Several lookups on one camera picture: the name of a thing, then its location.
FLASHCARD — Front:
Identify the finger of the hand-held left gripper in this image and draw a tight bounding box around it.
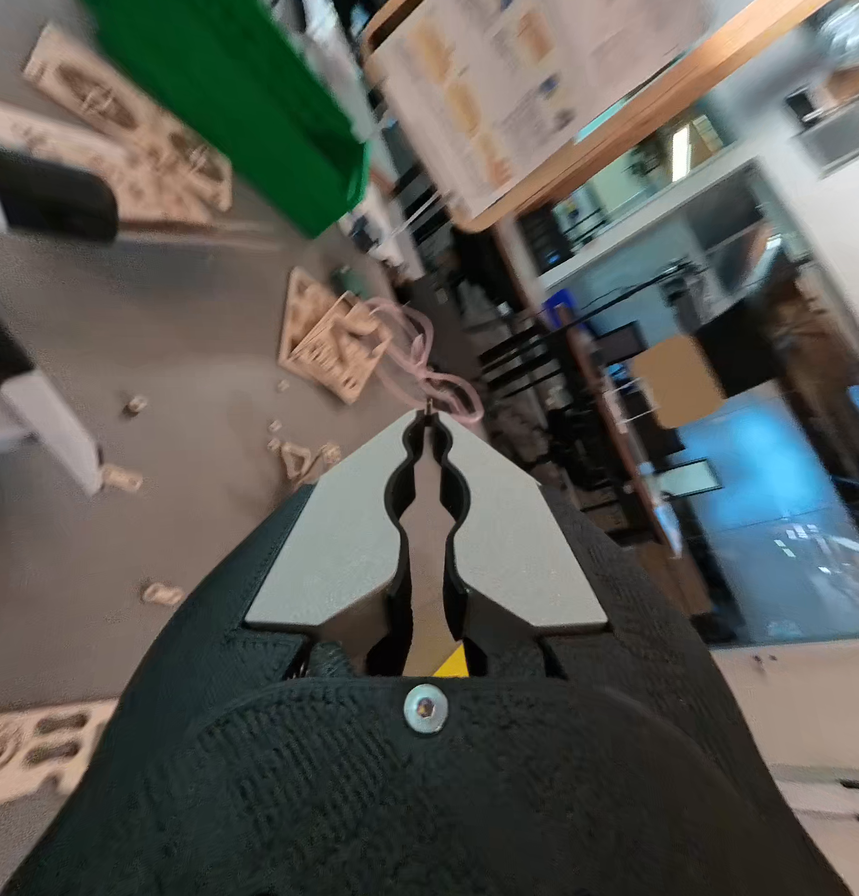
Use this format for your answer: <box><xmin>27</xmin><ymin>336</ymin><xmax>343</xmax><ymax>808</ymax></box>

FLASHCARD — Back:
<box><xmin>0</xmin><ymin>294</ymin><xmax>106</xmax><ymax>498</ymax></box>

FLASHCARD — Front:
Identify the wooden part sheet with wheels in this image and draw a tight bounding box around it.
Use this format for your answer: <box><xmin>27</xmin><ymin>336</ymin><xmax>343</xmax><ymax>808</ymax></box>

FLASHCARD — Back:
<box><xmin>22</xmin><ymin>21</ymin><xmax>234</xmax><ymax>214</ymax></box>

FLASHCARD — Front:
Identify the brown cardboard panel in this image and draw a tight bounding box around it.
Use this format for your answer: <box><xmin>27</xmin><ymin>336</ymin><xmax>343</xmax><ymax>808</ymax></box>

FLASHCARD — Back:
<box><xmin>628</xmin><ymin>335</ymin><xmax>729</xmax><ymax>431</ymax></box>

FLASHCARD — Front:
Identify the model instruction booklet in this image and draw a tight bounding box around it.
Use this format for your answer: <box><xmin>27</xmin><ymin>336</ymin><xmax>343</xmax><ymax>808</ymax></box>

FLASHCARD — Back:
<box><xmin>0</xmin><ymin>94</ymin><xmax>280</xmax><ymax>245</ymax></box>

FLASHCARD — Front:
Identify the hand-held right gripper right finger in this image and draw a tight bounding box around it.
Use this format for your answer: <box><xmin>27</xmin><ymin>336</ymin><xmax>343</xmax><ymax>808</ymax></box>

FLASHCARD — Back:
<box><xmin>429</xmin><ymin>412</ymin><xmax>609</xmax><ymax>676</ymax></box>

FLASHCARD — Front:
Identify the wooden sheet with punched-out holes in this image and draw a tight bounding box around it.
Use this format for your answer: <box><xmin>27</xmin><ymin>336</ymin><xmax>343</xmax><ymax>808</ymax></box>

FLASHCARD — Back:
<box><xmin>0</xmin><ymin>699</ymin><xmax>119</xmax><ymax>809</ymax></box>

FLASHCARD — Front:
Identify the wooden clipboard with instruction sheet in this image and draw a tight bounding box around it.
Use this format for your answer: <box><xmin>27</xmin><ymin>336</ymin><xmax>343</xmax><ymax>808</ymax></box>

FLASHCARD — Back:
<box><xmin>361</xmin><ymin>0</ymin><xmax>835</xmax><ymax>235</ymax></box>

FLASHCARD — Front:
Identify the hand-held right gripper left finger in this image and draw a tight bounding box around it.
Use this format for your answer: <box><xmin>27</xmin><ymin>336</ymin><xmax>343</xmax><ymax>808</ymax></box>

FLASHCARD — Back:
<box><xmin>245</xmin><ymin>409</ymin><xmax>425</xmax><ymax>676</ymax></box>

